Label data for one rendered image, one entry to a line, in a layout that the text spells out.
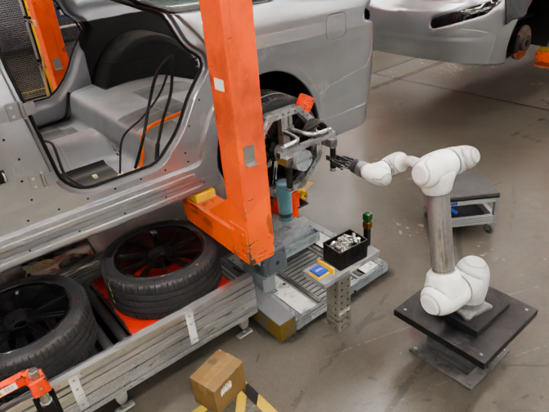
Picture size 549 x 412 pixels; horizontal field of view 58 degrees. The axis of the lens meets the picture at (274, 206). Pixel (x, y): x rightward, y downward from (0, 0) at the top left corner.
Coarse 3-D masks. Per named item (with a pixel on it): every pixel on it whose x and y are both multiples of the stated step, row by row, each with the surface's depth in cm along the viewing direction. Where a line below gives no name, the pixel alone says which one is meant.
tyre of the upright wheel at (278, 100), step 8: (264, 96) 290; (272, 96) 288; (280, 96) 290; (288, 96) 294; (264, 104) 284; (272, 104) 287; (280, 104) 291; (288, 104) 295; (264, 112) 286; (296, 176) 321
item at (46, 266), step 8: (80, 240) 385; (88, 240) 383; (64, 248) 380; (72, 248) 382; (80, 248) 381; (88, 248) 380; (48, 256) 374; (56, 256) 373; (64, 256) 373; (24, 264) 367; (32, 264) 367; (40, 264) 365; (48, 264) 364; (56, 264) 364; (88, 264) 361; (24, 272) 358; (32, 272) 357; (40, 272) 357; (48, 272) 356
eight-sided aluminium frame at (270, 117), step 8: (272, 112) 284; (280, 112) 282; (288, 112) 287; (296, 112) 290; (304, 112) 294; (264, 120) 282; (272, 120) 280; (304, 120) 303; (264, 128) 279; (320, 144) 313; (312, 152) 317; (320, 152) 315; (312, 160) 315; (312, 168) 316; (304, 176) 315; (296, 184) 313; (304, 184) 316; (272, 192) 301
